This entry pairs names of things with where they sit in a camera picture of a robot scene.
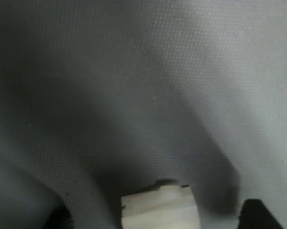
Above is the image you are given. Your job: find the dark grey mat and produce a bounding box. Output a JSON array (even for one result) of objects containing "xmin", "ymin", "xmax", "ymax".
[{"xmin": 0, "ymin": 0, "xmax": 287, "ymax": 229}]

